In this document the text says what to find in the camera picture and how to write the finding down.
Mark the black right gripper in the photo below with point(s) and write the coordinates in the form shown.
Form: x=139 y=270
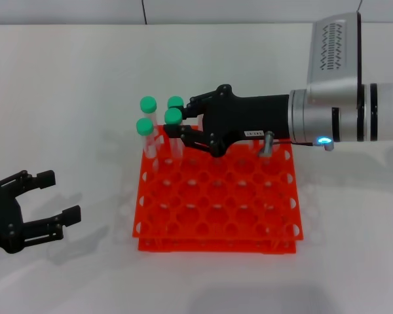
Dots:
x=249 y=117

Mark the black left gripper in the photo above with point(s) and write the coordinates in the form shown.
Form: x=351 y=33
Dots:
x=3 y=219

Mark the green capped test tube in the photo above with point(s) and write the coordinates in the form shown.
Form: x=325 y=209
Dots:
x=148 y=104
x=175 y=102
x=144 y=127
x=173 y=116

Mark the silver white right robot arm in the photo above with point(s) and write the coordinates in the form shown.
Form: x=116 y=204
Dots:
x=340 y=91

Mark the orange plastic test tube rack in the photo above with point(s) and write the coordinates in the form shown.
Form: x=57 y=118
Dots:
x=216 y=202

